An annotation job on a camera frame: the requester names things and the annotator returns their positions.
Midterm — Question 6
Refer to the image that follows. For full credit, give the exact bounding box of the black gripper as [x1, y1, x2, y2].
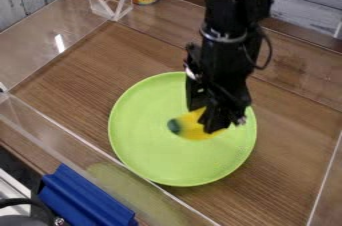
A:
[185, 28, 264, 134]

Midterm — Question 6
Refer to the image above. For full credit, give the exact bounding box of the yellow toy banana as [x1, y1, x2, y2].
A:
[168, 107, 226, 141]

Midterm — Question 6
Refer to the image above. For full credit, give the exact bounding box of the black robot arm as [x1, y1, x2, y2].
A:
[185, 0, 273, 134]

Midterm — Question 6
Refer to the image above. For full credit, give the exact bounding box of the green round plate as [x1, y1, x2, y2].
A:
[109, 72, 258, 187]

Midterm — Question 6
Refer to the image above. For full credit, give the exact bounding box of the blue plastic block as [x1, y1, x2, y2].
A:
[38, 164, 139, 226]

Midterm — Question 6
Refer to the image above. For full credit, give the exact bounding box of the clear acrylic front wall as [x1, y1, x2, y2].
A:
[0, 84, 220, 226]

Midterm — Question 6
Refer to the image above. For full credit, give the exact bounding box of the black cable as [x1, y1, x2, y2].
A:
[0, 198, 55, 226]

